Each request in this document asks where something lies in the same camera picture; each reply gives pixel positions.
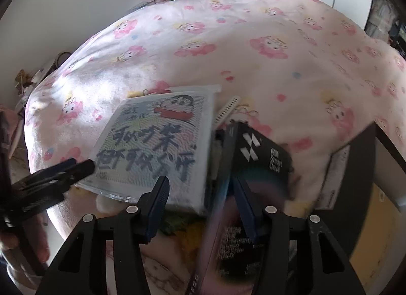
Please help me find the black Smart Devil box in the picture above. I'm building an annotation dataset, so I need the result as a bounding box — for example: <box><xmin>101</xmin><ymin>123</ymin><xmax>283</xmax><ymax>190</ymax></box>
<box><xmin>187</xmin><ymin>122</ymin><xmax>292</xmax><ymax>294</ymax></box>

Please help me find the person left hand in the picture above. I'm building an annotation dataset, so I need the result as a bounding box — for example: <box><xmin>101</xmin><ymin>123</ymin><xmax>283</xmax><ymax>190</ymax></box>
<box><xmin>1</xmin><ymin>213</ymin><xmax>50</xmax><ymax>263</ymax></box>

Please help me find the white watch strap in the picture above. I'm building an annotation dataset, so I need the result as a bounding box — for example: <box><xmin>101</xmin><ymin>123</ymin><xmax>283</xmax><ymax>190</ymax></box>
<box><xmin>212</xmin><ymin>94</ymin><xmax>242</xmax><ymax>131</ymax></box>

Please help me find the pink cartoon print blanket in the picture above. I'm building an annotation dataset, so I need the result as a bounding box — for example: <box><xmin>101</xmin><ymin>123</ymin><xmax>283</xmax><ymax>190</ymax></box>
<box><xmin>24</xmin><ymin>0</ymin><xmax>406</xmax><ymax>245</ymax></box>

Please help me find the Shin-chan bead art pack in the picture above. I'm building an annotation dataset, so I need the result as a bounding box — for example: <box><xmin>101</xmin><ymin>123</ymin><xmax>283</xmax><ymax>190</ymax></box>
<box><xmin>78</xmin><ymin>85</ymin><xmax>221</xmax><ymax>214</ymax></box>

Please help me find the black cardboard storage box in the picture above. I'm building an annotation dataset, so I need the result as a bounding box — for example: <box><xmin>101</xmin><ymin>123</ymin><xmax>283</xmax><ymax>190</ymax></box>
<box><xmin>313</xmin><ymin>123</ymin><xmax>405</xmax><ymax>294</ymax></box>

